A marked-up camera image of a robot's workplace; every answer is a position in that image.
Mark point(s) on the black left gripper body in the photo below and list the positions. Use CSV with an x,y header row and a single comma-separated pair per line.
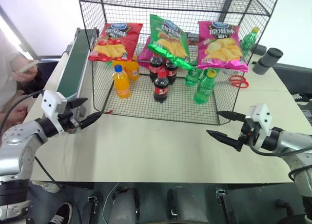
x,y
69,122

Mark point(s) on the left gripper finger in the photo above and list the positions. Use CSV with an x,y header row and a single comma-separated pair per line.
x,y
76,103
91,119

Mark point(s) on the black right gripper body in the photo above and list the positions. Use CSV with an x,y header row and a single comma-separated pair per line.
x,y
247,133

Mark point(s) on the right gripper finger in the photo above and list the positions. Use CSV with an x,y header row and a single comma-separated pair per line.
x,y
232,116
224,138

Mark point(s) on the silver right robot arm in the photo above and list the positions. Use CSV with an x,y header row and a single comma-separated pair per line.
x,y
296,146

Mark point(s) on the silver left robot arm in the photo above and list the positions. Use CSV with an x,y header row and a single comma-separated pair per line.
x,y
17,146

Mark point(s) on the green conveyor belt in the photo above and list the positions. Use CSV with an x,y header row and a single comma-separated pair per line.
x,y
72,67

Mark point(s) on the bystander bare hand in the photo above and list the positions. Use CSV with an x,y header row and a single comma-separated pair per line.
x,y
17,115

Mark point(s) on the bystander hand holding phone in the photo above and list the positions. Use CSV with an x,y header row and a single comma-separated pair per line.
x,y
25,75

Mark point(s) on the red plastic rings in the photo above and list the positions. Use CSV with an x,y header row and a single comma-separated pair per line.
x,y
240,82

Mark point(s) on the green soda bottle yellow cap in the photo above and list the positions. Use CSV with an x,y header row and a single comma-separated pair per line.
x,y
192,76
204,88
248,42

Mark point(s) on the orange soda bottle blue cap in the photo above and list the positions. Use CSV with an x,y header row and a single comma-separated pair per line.
x,y
121,85

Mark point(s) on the white smartphone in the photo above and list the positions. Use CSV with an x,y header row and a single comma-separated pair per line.
x,y
28,66

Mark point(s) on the grey cylindrical object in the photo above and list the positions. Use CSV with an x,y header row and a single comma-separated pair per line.
x,y
267,60

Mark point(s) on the pink potato chips bag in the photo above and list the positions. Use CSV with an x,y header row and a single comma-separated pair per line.
x,y
220,47

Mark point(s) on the red potato chips bag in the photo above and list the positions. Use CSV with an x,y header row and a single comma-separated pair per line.
x,y
114,42

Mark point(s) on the cola bottle red cap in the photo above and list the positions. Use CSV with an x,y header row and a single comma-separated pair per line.
x,y
161,89
155,66
171,72

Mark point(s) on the bystander white shirt torso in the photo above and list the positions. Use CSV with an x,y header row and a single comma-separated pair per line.
x,y
6,63

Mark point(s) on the magenta snack bag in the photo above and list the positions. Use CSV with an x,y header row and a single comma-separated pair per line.
x,y
144,55

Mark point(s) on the dark red snack package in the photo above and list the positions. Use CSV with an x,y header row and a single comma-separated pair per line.
x,y
193,40

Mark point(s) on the black white sneaker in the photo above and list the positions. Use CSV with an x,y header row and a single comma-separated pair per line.
x,y
62,213

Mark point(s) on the green potato chips bag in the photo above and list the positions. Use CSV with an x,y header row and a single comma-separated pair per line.
x,y
168,38

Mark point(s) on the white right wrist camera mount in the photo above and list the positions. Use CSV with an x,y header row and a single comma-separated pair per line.
x,y
262,117

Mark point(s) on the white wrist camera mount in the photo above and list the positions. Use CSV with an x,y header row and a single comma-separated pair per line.
x,y
51,104
262,117

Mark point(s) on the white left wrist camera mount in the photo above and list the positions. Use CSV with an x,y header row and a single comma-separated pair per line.
x,y
51,104

